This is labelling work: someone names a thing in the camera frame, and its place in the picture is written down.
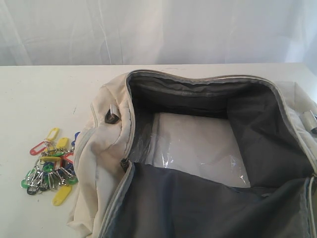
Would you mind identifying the beige fabric duffel bag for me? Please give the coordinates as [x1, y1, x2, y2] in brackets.
[68, 70, 317, 238]

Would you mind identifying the blue key tag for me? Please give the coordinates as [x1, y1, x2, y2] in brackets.
[71, 132, 80, 147]

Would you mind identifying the yellow key tag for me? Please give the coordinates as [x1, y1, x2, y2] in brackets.
[52, 185, 72, 206]
[46, 127, 59, 141]
[56, 137, 69, 150]

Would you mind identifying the red key tag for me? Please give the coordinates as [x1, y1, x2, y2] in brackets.
[29, 143, 46, 156]

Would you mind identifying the green key tag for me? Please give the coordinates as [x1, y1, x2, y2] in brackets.
[21, 168, 37, 189]

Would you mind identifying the white backdrop curtain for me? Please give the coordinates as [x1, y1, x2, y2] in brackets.
[0, 0, 317, 67]

